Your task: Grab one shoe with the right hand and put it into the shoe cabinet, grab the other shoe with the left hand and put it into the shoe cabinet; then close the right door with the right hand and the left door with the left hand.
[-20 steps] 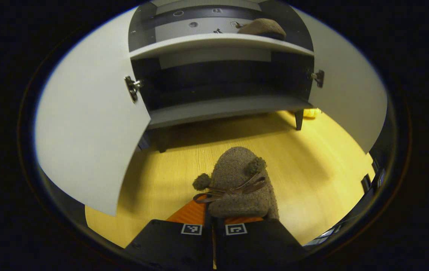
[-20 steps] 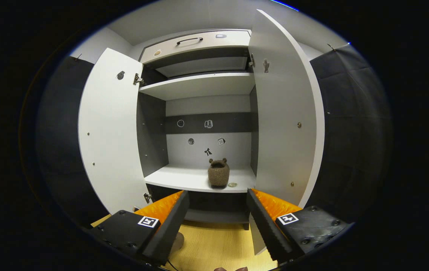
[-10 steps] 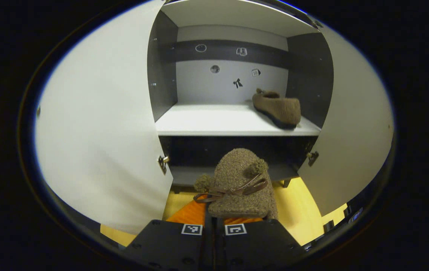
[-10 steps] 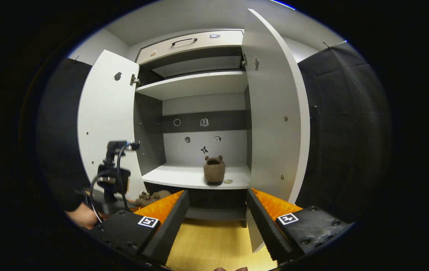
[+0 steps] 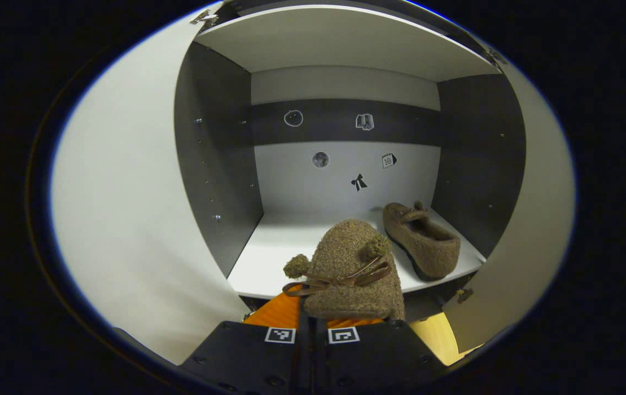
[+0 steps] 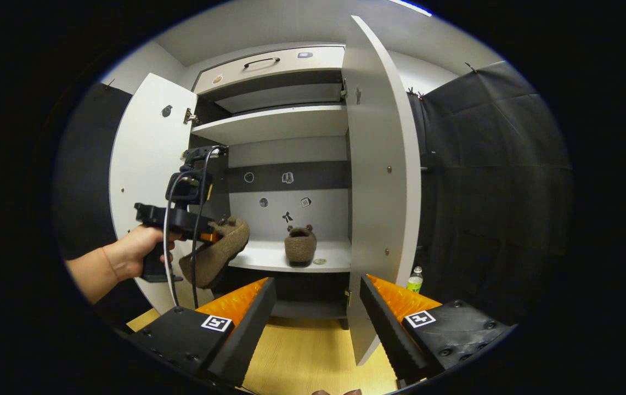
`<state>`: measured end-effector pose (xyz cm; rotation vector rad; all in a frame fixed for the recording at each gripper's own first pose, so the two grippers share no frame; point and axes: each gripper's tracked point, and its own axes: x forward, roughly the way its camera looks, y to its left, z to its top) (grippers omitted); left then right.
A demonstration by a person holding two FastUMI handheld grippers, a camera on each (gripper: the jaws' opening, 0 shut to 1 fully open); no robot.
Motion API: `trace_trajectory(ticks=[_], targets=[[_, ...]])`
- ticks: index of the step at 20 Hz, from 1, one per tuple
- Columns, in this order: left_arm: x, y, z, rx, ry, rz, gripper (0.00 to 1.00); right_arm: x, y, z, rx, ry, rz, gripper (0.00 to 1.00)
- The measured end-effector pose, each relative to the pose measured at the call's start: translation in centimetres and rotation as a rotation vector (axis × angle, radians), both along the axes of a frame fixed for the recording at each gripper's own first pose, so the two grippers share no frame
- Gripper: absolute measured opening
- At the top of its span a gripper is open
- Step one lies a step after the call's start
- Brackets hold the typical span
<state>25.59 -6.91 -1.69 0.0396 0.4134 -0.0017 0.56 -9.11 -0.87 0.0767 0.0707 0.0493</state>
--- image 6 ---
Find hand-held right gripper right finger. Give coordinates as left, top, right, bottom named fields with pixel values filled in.
left=359, top=274, right=514, bottom=385

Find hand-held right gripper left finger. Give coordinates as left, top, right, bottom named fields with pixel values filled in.
left=126, top=277, right=278, bottom=387

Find brown fuzzy shoe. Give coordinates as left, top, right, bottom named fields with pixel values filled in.
left=178, top=217, right=250, bottom=290
left=284, top=225, right=317, bottom=267

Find white cabinet door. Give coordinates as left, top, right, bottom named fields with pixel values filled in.
left=341, top=15, right=422, bottom=366
left=109, top=73, right=198, bottom=313

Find white shoe cabinet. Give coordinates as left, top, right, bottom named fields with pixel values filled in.
left=109, top=15, right=422, bottom=366

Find white thick cabinet shelf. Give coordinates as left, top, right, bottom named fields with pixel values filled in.
left=229, top=237, right=353, bottom=273

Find white thin cabinet shelf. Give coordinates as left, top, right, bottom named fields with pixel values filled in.
left=191, top=105, right=349, bottom=146

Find beige cabinet drawer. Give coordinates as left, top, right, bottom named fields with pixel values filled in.
left=193, top=46, right=345, bottom=95

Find black backdrop cloth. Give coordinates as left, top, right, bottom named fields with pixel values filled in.
left=406, top=60, right=574, bottom=324
left=52, top=82, right=132, bottom=258

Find long ceiling light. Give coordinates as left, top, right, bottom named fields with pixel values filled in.
left=390, top=0, right=433, bottom=17

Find left gripper cables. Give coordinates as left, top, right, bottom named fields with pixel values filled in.
left=163, top=145, right=220, bottom=308

